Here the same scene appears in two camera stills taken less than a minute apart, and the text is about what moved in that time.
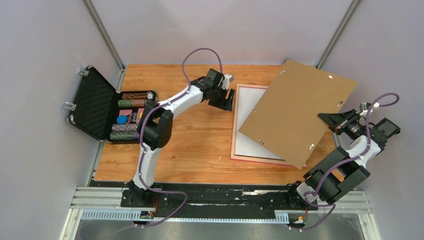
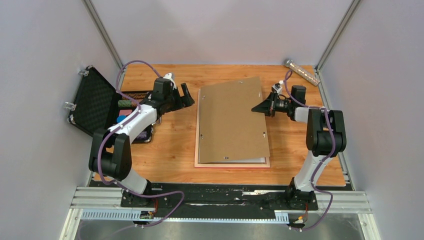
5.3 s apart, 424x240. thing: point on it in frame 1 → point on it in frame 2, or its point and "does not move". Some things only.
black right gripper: x=334 y=121 → x=267 y=106
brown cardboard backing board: x=286 y=120 → x=229 y=128
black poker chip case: x=100 y=110 does not move
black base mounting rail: x=215 y=201 does not move
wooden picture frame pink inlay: x=246 y=158 → x=267 y=164
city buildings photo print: x=247 y=98 → x=258 y=160
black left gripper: x=227 y=104 → x=183 y=101
